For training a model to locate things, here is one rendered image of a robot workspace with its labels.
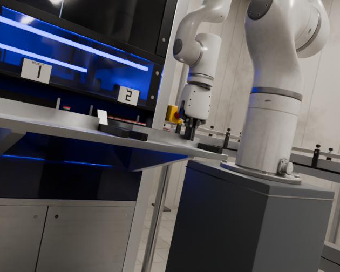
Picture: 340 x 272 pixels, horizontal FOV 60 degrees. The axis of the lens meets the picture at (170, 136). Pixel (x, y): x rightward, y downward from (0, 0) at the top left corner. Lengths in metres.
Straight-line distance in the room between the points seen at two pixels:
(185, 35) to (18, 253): 0.89
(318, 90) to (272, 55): 2.89
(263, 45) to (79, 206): 0.84
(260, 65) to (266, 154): 0.20
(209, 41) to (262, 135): 0.38
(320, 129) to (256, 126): 2.79
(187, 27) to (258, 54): 0.27
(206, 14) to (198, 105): 0.27
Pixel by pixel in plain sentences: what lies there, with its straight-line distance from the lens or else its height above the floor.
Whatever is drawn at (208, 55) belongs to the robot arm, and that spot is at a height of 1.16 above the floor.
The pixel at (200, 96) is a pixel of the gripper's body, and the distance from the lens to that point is 0.93.
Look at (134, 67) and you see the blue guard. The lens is 1.20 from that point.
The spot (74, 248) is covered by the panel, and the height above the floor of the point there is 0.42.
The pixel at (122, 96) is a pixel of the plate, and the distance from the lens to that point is 1.17.
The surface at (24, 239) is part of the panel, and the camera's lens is 1.17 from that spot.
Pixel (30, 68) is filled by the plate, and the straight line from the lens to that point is 1.06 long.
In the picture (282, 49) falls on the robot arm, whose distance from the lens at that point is 0.71.
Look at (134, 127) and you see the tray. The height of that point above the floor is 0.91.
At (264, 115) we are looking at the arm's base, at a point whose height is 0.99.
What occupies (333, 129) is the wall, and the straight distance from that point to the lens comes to 3.42.
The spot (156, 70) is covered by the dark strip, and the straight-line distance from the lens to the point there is 1.25.
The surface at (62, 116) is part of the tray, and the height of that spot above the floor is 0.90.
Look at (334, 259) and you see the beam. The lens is 1.62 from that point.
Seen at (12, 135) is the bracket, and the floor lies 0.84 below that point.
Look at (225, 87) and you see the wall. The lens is 4.13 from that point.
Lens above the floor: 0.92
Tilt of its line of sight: 1 degrees down
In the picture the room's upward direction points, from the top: 12 degrees clockwise
